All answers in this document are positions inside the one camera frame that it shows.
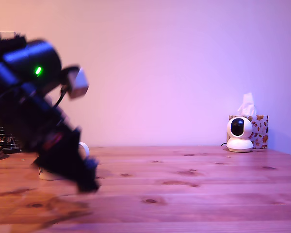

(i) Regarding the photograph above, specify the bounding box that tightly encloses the leaf print tissue box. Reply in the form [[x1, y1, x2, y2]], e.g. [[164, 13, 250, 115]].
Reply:
[[228, 115, 269, 150]]

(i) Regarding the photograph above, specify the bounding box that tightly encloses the wire utensil holder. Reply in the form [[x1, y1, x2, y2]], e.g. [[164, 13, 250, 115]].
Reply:
[[0, 126, 23, 153]]

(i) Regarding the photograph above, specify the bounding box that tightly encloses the white tissue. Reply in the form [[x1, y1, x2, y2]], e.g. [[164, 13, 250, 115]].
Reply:
[[237, 92, 257, 116]]

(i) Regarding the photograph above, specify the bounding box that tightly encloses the small white round camera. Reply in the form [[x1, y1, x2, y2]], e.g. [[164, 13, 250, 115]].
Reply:
[[226, 116, 255, 153]]

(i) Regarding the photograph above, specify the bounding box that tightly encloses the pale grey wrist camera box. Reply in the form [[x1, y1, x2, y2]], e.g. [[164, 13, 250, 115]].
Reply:
[[62, 65, 90, 100]]

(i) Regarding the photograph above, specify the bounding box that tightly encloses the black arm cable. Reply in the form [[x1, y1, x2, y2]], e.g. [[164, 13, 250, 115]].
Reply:
[[52, 83, 70, 109]]

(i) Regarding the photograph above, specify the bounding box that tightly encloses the white mug with cartoon print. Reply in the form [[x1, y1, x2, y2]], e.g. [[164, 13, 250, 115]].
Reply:
[[38, 142, 90, 181]]

